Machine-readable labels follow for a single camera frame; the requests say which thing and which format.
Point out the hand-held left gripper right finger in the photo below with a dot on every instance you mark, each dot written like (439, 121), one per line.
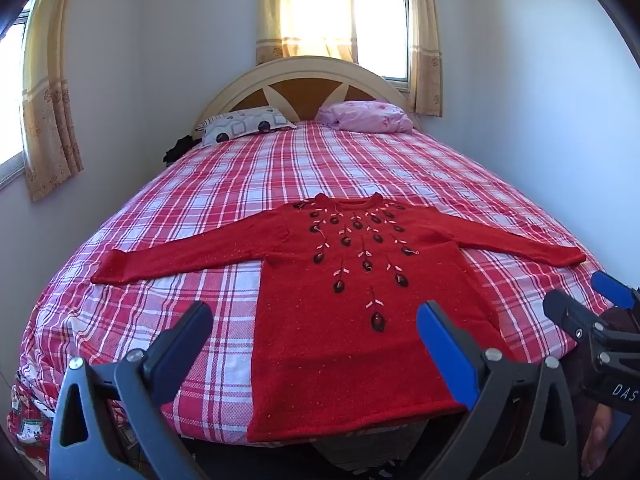
(442, 345)

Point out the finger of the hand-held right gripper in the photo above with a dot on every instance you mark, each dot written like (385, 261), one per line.
(612, 287)
(570, 312)

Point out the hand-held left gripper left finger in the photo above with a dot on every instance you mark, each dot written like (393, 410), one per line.
(186, 332)

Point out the red embroidered sweater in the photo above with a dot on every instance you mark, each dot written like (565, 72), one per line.
(350, 350)

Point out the person's dark maroon clothing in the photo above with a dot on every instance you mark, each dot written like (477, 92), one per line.
(620, 320)

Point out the red plaid bedspread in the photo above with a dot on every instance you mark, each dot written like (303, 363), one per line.
(190, 195)

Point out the printed festive blanket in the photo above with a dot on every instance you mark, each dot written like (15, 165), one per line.
(30, 420)

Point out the dark cloth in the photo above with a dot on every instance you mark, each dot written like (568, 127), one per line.
(179, 149)

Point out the grey patterned pillow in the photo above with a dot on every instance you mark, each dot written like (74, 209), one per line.
(240, 125)

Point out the pink pillow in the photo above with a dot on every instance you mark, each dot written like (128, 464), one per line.
(367, 115)

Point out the beige floral curtain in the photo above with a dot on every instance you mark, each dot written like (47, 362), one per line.
(425, 35)
(300, 10)
(50, 110)

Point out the cream wooden headboard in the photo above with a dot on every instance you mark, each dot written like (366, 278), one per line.
(305, 87)

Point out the window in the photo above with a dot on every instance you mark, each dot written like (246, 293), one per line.
(382, 30)
(11, 110)

